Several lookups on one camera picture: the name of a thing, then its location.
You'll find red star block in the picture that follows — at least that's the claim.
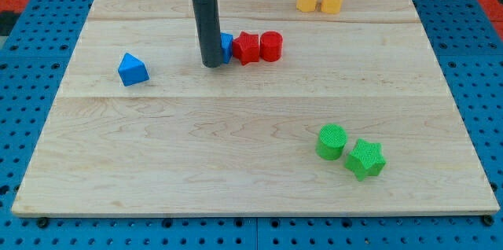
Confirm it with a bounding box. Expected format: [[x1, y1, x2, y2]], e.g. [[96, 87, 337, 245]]
[[233, 31, 260, 65]]

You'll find wooden board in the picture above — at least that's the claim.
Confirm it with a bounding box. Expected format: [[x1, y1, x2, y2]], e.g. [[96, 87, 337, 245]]
[[12, 0, 499, 218]]

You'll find green star block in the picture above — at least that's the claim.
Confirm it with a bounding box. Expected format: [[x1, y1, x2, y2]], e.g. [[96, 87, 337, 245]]
[[344, 138, 387, 182]]

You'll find red cylinder block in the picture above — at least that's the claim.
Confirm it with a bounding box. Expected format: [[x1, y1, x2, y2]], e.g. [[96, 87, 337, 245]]
[[260, 31, 283, 62]]

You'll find yellow heart block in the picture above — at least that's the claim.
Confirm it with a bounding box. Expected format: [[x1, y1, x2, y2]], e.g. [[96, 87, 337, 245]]
[[321, 0, 343, 14]]

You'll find blue triangle block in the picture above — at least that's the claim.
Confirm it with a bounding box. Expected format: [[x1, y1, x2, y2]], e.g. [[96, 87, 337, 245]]
[[117, 53, 149, 86]]

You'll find blue cube block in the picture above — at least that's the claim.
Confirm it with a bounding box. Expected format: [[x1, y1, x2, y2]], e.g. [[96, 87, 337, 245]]
[[221, 32, 233, 64]]

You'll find green cylinder block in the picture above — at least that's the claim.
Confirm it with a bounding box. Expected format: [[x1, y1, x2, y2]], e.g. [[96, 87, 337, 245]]
[[315, 123, 348, 160]]

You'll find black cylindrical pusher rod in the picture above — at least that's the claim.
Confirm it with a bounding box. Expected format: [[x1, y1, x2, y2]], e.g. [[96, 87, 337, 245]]
[[192, 0, 223, 68]]

